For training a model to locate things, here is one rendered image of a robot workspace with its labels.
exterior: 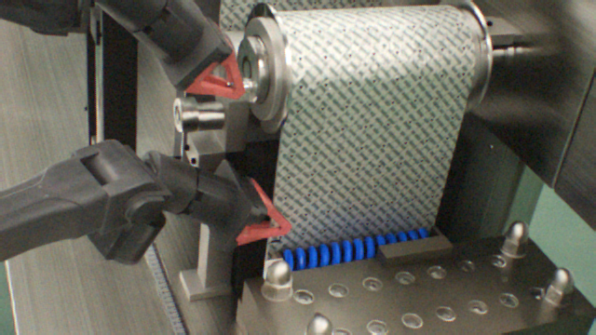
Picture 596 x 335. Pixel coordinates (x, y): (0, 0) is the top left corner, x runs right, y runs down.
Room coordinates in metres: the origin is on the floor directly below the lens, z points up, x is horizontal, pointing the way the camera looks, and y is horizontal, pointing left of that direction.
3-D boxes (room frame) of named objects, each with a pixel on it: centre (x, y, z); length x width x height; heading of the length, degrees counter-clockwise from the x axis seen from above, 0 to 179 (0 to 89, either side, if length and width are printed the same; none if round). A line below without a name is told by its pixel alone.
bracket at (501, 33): (0.96, -0.21, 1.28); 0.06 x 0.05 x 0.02; 116
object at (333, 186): (0.83, -0.08, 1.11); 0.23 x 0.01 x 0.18; 116
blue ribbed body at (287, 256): (0.81, -0.09, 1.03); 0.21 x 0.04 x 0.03; 116
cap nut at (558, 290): (0.77, -0.33, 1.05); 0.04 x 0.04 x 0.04
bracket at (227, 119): (0.84, 0.11, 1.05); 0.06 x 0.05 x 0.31; 116
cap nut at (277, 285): (0.71, 0.00, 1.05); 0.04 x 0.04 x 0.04
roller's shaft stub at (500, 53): (0.96, -0.21, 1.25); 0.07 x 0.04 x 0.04; 116
